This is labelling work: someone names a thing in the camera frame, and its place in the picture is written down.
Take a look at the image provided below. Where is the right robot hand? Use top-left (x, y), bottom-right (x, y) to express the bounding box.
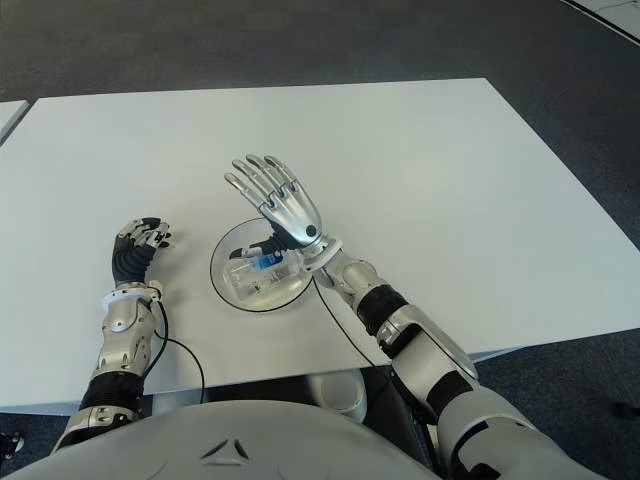
top-left (223, 154), bottom-right (324, 261)

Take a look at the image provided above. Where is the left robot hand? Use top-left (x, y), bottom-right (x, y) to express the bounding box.
top-left (110, 216), bottom-right (175, 291)

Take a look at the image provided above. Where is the clear plastic water bottle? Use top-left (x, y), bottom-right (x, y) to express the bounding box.
top-left (222, 248), bottom-right (307, 303)

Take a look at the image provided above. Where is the white plate with black rim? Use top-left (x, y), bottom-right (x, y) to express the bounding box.
top-left (209, 218), bottom-right (317, 313)

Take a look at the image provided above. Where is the white table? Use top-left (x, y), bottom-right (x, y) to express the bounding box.
top-left (0, 99), bottom-right (29, 147)

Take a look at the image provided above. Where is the white robot pelvis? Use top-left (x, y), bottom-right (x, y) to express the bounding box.
top-left (304, 372), bottom-right (369, 424)

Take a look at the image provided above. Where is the grey robot torso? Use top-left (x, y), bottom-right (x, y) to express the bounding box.
top-left (0, 399), bottom-right (437, 480)

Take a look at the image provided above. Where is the black support stand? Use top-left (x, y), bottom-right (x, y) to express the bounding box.
top-left (367, 364), bottom-right (441, 454)

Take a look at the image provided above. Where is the black stand foot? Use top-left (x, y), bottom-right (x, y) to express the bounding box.
top-left (0, 430), bottom-right (26, 462)

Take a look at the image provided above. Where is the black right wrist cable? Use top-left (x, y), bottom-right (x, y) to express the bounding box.
top-left (310, 272), bottom-right (379, 369)

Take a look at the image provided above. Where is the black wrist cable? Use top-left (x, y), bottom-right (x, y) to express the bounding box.
top-left (139, 302), bottom-right (207, 406)
top-left (310, 272), bottom-right (379, 369)

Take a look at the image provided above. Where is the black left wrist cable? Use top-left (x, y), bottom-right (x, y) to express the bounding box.
top-left (139, 302), bottom-right (207, 406)

